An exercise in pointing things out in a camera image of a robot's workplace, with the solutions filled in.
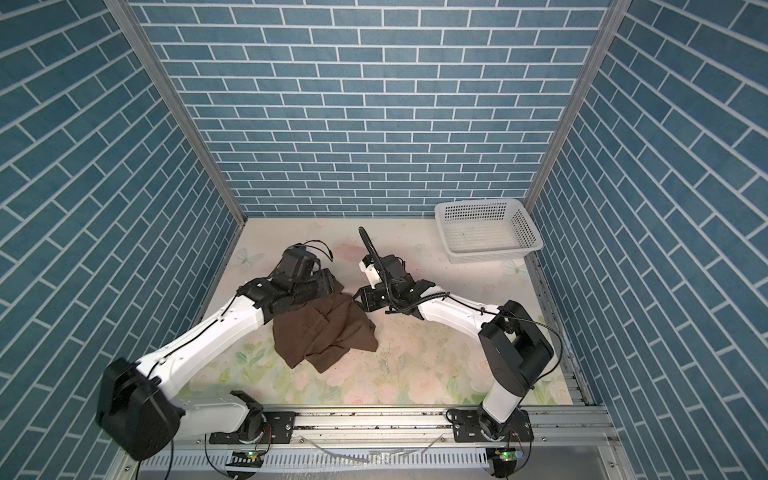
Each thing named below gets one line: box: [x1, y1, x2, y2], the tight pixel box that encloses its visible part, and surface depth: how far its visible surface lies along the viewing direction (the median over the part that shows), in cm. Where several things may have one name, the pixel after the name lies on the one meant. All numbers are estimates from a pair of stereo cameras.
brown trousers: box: [272, 287, 379, 373], surface depth 85 cm
